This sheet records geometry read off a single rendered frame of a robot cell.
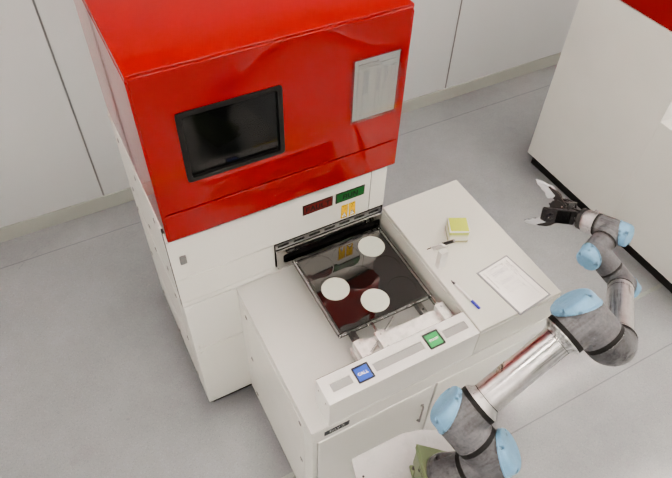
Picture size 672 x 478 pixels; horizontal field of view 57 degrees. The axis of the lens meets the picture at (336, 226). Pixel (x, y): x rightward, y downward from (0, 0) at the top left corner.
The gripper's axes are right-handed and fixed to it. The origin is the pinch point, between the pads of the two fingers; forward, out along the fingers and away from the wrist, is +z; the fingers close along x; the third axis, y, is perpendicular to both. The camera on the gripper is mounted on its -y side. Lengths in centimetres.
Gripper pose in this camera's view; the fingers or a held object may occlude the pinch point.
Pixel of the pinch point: (528, 200)
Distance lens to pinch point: 222.5
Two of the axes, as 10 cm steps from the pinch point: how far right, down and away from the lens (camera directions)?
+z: -6.5, -3.5, 6.8
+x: 1.9, -9.4, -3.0
